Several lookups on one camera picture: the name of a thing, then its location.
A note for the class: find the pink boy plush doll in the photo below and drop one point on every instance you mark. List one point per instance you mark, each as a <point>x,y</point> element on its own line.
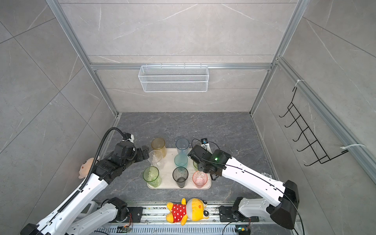
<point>85,167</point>

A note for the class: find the white wire mesh basket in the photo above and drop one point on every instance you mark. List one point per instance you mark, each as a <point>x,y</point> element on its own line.
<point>177,78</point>

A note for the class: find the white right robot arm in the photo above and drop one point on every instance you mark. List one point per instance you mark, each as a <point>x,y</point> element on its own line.
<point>279,201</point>

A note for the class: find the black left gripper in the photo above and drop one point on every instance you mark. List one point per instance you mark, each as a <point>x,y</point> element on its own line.
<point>146,152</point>

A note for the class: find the dark grey plastic cup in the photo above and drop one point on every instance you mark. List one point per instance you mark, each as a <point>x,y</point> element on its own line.
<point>180,176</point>

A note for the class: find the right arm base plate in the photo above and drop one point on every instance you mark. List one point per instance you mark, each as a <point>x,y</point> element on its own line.
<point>228,214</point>

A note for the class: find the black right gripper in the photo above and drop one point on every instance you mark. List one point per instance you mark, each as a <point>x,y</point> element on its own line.
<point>200,168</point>

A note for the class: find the yellow bear plush toy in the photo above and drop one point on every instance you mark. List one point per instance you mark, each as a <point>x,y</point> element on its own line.
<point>194,210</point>

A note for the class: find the blue plastic cup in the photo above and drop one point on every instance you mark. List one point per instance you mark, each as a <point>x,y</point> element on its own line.
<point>182,146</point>

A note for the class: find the black wire hook rack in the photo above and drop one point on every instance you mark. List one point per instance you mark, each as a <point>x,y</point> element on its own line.
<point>306,133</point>

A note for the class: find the tall green plastic cup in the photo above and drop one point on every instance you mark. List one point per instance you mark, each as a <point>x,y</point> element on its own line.
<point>152,176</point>

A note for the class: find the white digital timer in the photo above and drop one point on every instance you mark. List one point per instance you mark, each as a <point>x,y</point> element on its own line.
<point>90,208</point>

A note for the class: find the clear plastic cup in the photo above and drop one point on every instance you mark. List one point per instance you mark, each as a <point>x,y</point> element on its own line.
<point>156,159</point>

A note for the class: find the pink plastic cup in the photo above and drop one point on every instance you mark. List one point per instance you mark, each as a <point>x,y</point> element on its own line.
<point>200,179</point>

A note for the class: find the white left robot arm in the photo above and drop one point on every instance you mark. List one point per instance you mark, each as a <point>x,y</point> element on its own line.
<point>62,221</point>

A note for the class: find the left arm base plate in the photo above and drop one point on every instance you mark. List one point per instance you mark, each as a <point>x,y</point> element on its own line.
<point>134,213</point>

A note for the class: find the short green plastic cup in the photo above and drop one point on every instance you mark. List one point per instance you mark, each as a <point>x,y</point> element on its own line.
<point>195,165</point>

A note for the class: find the teal plastic cup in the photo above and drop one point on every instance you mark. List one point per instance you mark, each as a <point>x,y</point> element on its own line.
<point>181,160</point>

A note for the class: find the tall amber plastic cup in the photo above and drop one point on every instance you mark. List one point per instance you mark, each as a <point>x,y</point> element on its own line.
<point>158,144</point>

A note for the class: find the beige plastic tray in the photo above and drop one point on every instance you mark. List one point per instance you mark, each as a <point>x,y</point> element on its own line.
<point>168,183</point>

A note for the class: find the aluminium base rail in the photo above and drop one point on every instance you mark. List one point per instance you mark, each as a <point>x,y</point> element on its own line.
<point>155,214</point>

